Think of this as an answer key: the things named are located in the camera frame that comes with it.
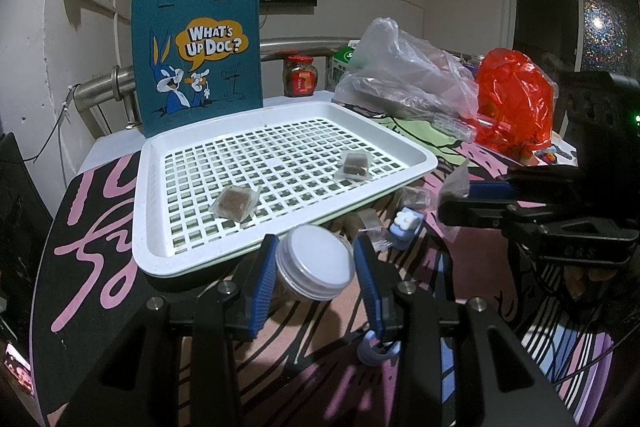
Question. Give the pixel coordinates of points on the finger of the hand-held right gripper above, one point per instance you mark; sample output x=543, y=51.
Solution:
x=492, y=190
x=525, y=222

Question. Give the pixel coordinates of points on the blue clip with white flower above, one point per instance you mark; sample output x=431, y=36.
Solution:
x=406, y=224

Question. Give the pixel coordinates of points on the metal railing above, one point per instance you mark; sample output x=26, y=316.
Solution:
x=105, y=82

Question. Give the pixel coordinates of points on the person's right hand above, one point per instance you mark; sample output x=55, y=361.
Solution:
x=577, y=282

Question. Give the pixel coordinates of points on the clear plastic bag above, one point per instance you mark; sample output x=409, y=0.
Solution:
x=400, y=62

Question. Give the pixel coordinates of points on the blue cartoon rabbit tote bag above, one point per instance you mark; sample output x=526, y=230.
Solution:
x=200, y=7

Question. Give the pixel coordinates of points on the green and white carton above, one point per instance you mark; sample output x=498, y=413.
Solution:
x=342, y=59

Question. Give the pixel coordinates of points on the red plastic bag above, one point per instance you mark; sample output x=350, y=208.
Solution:
x=515, y=102

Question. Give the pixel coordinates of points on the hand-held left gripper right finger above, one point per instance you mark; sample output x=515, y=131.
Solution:
x=368, y=289

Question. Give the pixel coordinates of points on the white perforated plastic tray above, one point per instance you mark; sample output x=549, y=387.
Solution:
x=160, y=187

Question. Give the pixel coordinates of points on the window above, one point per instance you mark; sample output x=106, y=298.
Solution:
x=545, y=7

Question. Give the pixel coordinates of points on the dark furniture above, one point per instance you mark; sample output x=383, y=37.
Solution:
x=20, y=232

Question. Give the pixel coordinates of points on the lit screen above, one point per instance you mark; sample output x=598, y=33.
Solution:
x=20, y=364

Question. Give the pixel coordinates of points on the glass jar with red lid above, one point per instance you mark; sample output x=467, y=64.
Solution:
x=301, y=79

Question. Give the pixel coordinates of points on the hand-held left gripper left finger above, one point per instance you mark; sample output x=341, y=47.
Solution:
x=264, y=289

